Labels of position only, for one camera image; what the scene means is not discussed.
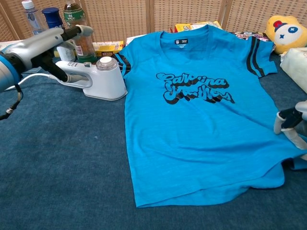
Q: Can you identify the dark pink snack package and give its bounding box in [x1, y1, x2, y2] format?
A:
[229, 30, 271, 42]

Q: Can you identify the white pink package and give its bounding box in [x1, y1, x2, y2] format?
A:
[125, 35, 144, 46]

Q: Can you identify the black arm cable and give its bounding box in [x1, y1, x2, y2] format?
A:
[0, 83, 24, 120]

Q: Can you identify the blue printed t-shirt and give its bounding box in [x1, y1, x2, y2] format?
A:
[112, 24, 307, 208]

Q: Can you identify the white bottle blue cap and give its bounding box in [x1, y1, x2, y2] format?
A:
[42, 7, 76, 62]

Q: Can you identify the dark teal table cloth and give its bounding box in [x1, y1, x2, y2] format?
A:
[0, 54, 307, 230]

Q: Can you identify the green tea bottle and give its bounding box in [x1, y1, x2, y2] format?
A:
[63, 0, 98, 64]

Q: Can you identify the white handheld garment steamer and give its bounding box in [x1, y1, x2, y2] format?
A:
[55, 56, 128, 101]

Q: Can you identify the yellow snack bag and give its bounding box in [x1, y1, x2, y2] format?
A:
[170, 20, 223, 34]

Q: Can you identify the white folded cloth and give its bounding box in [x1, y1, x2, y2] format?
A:
[279, 47, 307, 94]

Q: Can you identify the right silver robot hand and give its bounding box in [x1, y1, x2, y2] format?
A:
[273, 100, 307, 161]

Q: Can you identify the clear water bottle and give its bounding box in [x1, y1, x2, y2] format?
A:
[21, 0, 48, 36]

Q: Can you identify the thin white cable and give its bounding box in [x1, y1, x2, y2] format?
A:
[3, 73, 57, 92]

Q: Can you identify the yellow snack box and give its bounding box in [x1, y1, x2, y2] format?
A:
[92, 40, 125, 58]

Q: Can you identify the yellow plush toy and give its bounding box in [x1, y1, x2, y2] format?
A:
[263, 15, 307, 55]

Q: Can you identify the wicker folding screen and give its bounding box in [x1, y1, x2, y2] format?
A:
[0, 0, 307, 44]

